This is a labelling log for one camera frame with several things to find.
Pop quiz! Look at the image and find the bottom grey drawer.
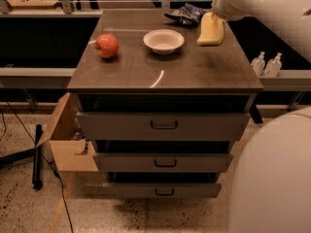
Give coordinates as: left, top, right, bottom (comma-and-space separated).
102, 183, 222, 198

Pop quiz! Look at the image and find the yellow sponge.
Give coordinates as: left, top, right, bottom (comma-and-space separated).
196, 12, 225, 46

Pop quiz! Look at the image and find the clear sanitizer bottle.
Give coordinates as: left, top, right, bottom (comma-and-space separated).
263, 52, 282, 78
251, 51, 265, 76

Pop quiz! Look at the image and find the black floor cable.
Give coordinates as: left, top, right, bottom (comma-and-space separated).
0, 100, 75, 233

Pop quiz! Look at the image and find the white paper bowl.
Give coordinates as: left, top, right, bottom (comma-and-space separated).
143, 29, 185, 55

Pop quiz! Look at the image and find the open cardboard box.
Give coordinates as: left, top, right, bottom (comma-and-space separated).
37, 93, 98, 172

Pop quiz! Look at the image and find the black stand base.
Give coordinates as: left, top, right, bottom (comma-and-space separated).
0, 123, 45, 190

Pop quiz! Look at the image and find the right clear sanitizer bottle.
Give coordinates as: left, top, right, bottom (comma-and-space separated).
263, 52, 282, 78

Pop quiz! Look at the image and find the left clear sanitizer bottle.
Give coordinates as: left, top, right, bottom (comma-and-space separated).
251, 51, 265, 76

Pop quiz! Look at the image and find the grey drawer cabinet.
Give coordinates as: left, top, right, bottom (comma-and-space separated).
68, 10, 262, 195

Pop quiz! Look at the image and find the grey drawer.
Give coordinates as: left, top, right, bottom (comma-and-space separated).
93, 153, 233, 173
102, 183, 222, 198
77, 112, 250, 141

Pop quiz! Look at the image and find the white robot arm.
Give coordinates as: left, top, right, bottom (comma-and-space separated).
213, 0, 311, 233

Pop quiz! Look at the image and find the top grey drawer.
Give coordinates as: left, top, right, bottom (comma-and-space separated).
77, 112, 250, 141

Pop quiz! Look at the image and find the blue chip bag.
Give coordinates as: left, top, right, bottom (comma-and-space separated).
164, 3, 206, 27

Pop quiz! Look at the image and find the grey metal rail frame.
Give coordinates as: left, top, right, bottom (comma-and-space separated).
0, 0, 311, 89

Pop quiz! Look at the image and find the middle grey drawer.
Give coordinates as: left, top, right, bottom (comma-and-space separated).
93, 153, 233, 173

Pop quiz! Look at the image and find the red apple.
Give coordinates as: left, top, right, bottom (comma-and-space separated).
95, 34, 119, 58

